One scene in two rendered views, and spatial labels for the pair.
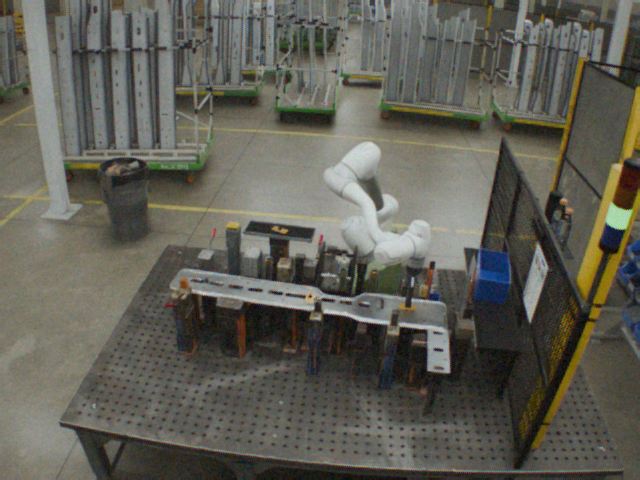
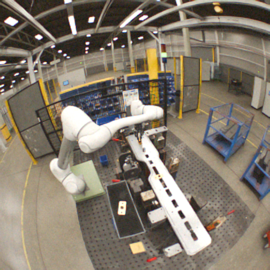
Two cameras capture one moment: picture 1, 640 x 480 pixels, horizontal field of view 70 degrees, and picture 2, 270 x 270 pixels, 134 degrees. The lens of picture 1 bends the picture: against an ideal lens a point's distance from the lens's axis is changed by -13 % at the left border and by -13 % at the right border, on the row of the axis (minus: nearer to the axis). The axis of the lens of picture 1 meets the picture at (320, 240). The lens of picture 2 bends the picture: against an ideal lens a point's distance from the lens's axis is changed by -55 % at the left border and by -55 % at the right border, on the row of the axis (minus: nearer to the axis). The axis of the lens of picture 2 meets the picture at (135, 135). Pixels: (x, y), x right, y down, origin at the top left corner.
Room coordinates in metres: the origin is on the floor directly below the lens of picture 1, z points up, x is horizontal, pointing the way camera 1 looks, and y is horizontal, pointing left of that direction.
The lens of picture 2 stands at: (2.40, 0.50, 1.82)
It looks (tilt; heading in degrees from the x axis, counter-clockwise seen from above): 35 degrees down; 248
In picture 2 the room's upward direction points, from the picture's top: 7 degrees counter-clockwise
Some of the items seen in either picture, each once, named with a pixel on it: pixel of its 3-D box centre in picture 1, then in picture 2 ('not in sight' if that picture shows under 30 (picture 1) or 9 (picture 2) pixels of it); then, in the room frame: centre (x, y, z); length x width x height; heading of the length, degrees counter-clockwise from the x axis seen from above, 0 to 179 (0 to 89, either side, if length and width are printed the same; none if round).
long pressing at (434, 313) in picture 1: (305, 298); (160, 178); (2.05, 0.05, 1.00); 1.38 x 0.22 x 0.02; 82
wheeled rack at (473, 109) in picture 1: (436, 71); not in sight; (9.08, -1.87, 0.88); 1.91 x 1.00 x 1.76; 84
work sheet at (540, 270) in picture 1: (536, 283); (131, 99); (1.81, -0.96, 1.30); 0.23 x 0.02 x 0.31; 172
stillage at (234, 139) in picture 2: not in sight; (231, 128); (-0.35, -0.26, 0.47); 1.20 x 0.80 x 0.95; 176
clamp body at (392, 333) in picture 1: (388, 356); (159, 150); (1.79, -0.34, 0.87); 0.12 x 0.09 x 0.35; 172
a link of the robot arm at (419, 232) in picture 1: (416, 238); (137, 108); (1.98, -0.42, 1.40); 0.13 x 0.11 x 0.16; 130
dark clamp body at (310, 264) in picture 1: (310, 292); (138, 194); (2.25, 0.04, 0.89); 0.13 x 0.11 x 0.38; 172
